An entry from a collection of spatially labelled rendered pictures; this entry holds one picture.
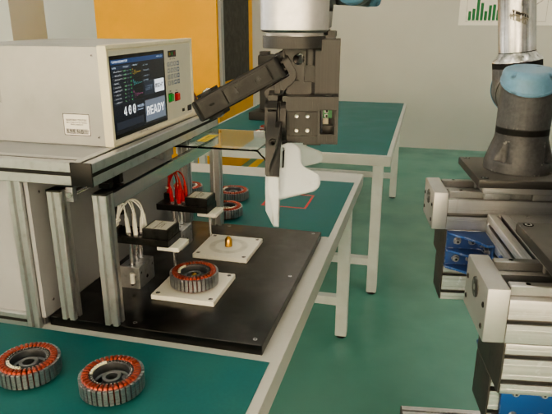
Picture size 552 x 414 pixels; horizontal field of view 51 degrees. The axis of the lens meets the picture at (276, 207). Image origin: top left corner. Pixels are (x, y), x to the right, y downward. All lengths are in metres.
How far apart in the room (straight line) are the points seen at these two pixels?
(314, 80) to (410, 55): 5.82
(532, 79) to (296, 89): 0.80
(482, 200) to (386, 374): 1.23
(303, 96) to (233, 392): 0.59
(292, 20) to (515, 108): 0.84
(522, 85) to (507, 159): 0.17
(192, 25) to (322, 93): 4.35
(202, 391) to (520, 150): 0.85
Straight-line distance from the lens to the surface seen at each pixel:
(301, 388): 2.34
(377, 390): 2.36
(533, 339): 0.97
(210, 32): 4.92
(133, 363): 1.09
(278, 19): 0.63
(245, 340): 1.15
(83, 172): 1.12
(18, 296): 1.34
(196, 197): 1.53
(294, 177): 0.62
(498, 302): 0.92
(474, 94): 6.51
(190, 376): 1.10
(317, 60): 0.64
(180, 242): 1.34
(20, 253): 1.27
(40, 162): 1.17
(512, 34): 1.51
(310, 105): 0.63
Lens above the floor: 1.37
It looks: 18 degrees down
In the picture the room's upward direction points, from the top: straight up
